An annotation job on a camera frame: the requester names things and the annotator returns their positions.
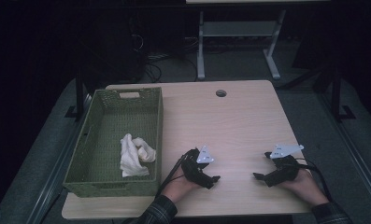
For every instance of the white cloth with brown print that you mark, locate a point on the white cloth with brown print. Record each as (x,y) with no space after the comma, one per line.
(131,158)

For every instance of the green woven basket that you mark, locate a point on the green woven basket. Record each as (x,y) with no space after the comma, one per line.
(117,124)

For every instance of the black stand post with bracket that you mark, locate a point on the black stand post with bracket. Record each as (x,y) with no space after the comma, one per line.
(79,93)
(336,93)

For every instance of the grey metal floor rail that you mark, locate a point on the grey metal floor rail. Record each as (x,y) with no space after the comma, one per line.
(357,149)
(54,174)

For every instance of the person's right hand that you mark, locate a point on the person's right hand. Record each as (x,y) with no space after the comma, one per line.
(306,186)

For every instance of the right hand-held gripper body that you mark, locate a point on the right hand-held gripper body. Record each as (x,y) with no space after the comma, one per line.
(282,172)

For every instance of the grey metal table frame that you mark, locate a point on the grey metal table frame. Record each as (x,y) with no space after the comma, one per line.
(236,29)

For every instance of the black tripod leg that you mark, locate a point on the black tripod leg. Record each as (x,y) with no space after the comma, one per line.
(301,79)

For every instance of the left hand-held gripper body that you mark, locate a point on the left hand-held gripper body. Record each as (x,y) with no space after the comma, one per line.
(192,169)

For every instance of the person's left hand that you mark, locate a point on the person's left hand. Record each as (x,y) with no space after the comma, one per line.
(177,189)

